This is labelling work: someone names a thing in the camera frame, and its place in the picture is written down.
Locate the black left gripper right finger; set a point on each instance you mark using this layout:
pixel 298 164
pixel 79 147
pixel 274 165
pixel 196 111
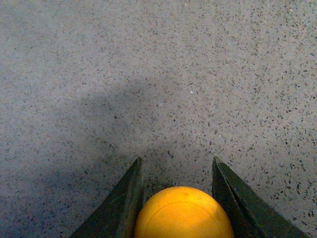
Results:
pixel 249 215

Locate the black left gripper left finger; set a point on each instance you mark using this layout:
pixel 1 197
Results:
pixel 116 216

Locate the yellow mushroom push button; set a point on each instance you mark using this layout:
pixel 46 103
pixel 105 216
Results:
pixel 182 212

